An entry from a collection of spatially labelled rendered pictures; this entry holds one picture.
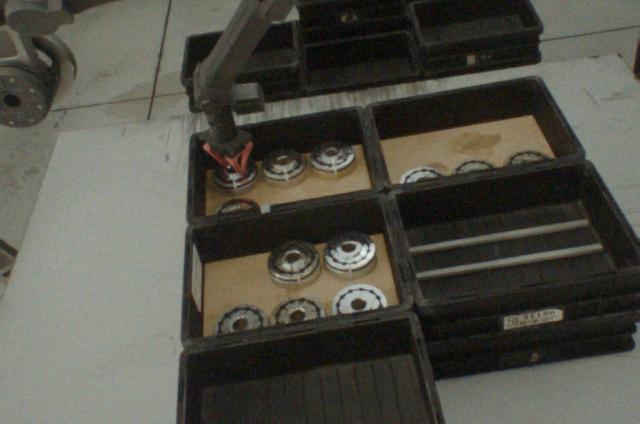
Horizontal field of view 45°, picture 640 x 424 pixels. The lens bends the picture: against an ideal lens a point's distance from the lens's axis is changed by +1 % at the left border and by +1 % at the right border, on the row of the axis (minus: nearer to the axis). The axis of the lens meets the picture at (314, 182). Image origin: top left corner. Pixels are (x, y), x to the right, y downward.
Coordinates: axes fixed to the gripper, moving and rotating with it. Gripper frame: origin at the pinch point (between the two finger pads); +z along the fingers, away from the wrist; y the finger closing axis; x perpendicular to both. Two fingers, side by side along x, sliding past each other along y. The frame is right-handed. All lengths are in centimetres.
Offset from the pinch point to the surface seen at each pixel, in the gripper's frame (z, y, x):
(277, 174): 1.3, -9.3, -4.1
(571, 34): 90, 16, -214
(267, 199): 4.1, -10.3, 1.2
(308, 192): 4.2, -16.7, -5.3
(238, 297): 3.8, -24.3, 25.1
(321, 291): 3.9, -37.0, 15.2
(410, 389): 4, -63, 23
